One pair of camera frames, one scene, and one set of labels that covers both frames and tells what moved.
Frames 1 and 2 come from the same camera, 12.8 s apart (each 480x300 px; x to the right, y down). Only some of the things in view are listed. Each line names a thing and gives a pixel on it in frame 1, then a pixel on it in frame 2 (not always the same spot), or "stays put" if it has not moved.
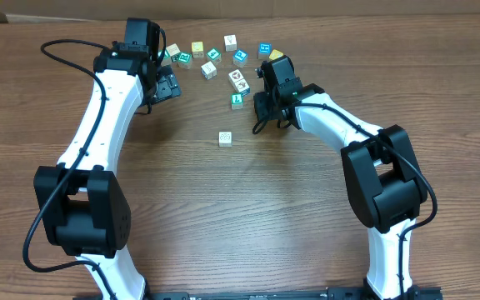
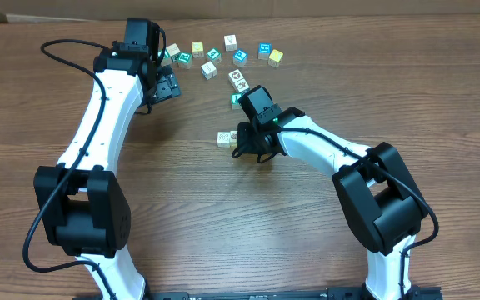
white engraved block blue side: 225,139 stays put
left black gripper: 167,83 stays put
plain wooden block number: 172,49 stays put
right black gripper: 262,100 to 247,146
